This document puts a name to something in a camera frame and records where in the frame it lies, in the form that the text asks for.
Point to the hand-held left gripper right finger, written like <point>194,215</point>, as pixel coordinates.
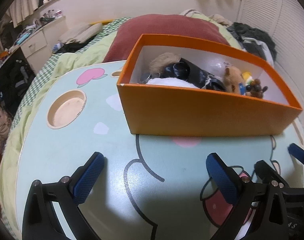
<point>221,180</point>

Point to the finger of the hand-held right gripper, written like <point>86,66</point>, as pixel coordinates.
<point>266,173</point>
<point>300,153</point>

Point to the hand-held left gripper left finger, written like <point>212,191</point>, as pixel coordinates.
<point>89,177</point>

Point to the orange cardboard box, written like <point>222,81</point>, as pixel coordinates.
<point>191,110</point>

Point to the pale pink fluffy scrunchie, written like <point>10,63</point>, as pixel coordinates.
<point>167,81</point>

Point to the yellow plush toy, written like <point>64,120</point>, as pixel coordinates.
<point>246,76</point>

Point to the brown plush toy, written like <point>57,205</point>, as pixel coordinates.
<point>233,78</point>

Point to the green checkered bed sheet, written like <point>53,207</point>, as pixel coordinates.
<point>32,87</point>

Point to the black glossy cloth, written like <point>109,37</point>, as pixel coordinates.
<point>189,72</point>

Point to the light green quilt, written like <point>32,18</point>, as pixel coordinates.
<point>74,60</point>

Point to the black backpack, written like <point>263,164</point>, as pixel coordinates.
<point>12,75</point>

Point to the dark clothing pile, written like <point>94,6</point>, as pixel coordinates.
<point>251,33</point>

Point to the beige fur scrunchie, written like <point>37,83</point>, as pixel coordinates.
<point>162,61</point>

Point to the white drawer cabinet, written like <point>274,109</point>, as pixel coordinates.
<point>34,45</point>

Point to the white louvered closet doors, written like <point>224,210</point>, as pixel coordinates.
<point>279,10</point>

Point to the beige pillow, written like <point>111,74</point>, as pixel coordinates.
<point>79,31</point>

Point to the beige crumpled clothes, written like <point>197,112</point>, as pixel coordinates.
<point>220,18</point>

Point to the red pillow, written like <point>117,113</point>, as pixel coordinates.
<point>167,25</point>

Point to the makeup brush holder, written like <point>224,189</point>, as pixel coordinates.
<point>47,17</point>

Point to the cream curtain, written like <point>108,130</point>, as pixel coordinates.
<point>24,2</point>

